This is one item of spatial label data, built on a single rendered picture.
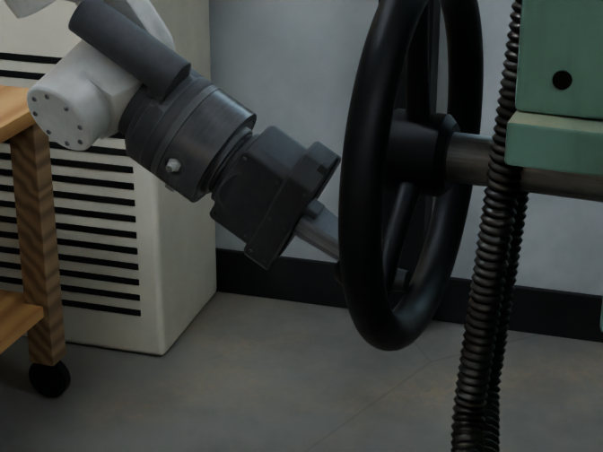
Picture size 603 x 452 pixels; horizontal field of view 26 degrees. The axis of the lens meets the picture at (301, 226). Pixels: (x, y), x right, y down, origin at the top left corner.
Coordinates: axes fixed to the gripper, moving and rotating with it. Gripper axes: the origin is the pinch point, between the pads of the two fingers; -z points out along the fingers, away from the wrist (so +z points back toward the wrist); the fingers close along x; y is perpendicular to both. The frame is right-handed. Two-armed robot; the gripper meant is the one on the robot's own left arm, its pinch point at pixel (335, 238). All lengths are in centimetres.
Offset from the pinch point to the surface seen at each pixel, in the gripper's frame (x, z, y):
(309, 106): -71, 26, 114
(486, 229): 13.1, -9.0, -5.5
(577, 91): 26.5, -8.3, -6.7
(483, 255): 11.4, -9.9, -6.0
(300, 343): -99, 2, 92
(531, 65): 26.1, -5.0, -6.8
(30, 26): -67, 68, 81
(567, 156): 23.7, -10.2, -9.2
